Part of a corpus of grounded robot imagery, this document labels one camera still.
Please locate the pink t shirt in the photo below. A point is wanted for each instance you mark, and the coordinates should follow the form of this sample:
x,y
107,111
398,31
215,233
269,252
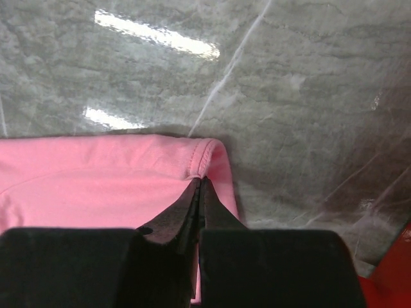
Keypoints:
x,y
113,181

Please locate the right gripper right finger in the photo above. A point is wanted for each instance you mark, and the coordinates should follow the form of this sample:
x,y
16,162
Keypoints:
x,y
242,267

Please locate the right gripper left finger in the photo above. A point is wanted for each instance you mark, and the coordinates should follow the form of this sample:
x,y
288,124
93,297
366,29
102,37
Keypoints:
x,y
154,265

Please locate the red plastic bin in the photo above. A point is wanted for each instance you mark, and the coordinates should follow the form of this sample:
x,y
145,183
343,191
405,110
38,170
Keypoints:
x,y
389,284

